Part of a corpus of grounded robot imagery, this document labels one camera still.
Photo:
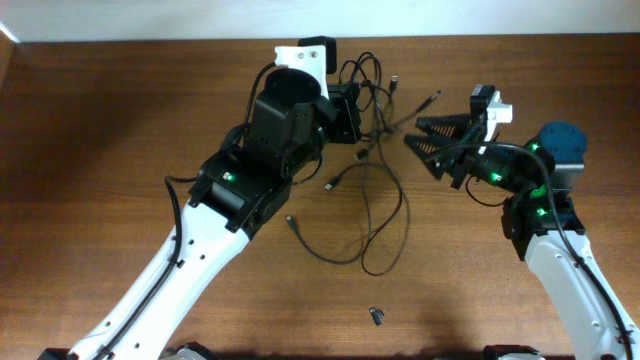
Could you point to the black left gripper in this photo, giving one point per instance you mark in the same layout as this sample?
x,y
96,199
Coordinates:
x,y
347,112

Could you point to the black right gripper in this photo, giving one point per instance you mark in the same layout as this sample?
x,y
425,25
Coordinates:
x,y
456,161

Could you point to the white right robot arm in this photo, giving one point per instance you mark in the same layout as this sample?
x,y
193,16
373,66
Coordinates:
x,y
539,218

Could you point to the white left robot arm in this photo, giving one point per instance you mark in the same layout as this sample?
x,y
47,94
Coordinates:
x,y
292,115

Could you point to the small black USB adapter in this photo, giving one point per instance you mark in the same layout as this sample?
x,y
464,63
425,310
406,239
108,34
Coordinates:
x,y
377,315

